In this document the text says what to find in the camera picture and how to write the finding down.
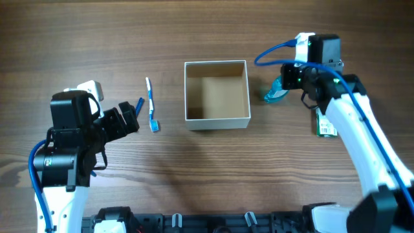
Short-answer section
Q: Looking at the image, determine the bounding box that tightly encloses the blue disposable razor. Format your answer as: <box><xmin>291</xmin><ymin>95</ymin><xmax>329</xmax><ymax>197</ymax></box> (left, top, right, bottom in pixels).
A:
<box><xmin>135</xmin><ymin>98</ymin><xmax>144</xmax><ymax>117</ymax></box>

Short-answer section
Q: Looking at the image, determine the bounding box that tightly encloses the green white soap bar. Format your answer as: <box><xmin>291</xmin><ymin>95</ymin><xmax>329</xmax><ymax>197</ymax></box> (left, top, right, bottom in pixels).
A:
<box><xmin>316</xmin><ymin>108</ymin><xmax>338</xmax><ymax>137</ymax></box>

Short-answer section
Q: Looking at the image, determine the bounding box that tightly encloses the white cardboard box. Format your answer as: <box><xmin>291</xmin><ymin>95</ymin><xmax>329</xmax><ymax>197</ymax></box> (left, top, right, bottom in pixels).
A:
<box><xmin>184</xmin><ymin>60</ymin><xmax>251</xmax><ymax>131</ymax></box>

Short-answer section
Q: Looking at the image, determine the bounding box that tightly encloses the blue white toothbrush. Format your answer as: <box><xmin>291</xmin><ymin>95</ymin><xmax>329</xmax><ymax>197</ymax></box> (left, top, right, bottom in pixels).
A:
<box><xmin>146</xmin><ymin>77</ymin><xmax>160</xmax><ymax>133</ymax></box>

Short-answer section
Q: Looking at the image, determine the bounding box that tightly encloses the blue mouthwash bottle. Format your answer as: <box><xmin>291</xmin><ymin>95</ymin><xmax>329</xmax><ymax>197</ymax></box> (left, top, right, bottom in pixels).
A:
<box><xmin>264</xmin><ymin>76</ymin><xmax>289</xmax><ymax>104</ymax></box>

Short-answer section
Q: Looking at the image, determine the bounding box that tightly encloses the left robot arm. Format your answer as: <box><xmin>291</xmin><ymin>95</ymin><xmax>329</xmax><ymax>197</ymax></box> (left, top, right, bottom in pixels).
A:
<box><xmin>28</xmin><ymin>90</ymin><xmax>139</xmax><ymax>232</ymax></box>

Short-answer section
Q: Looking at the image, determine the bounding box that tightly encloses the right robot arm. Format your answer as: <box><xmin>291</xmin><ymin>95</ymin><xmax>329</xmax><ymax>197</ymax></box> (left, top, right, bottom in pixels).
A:
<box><xmin>281</xmin><ymin>61</ymin><xmax>413</xmax><ymax>232</ymax></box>

